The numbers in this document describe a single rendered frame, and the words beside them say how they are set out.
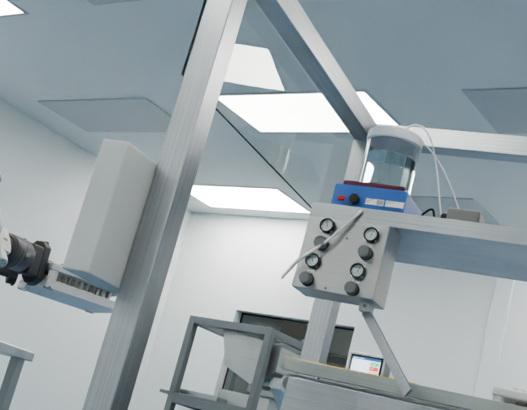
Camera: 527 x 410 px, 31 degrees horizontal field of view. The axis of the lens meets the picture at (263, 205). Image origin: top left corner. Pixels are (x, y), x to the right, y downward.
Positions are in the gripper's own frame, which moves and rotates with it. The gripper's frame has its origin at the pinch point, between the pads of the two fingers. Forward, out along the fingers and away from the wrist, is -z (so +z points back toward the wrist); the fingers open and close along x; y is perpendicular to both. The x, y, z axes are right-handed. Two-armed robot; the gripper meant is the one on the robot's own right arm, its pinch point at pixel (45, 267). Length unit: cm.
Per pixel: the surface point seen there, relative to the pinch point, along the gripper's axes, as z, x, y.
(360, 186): -14, -36, 82
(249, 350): -347, -26, -109
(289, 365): -11, 13, 74
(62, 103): -328, -184, -306
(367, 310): -13, -4, 91
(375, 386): -12, 14, 97
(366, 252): -7, -17, 90
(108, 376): 58, 28, 70
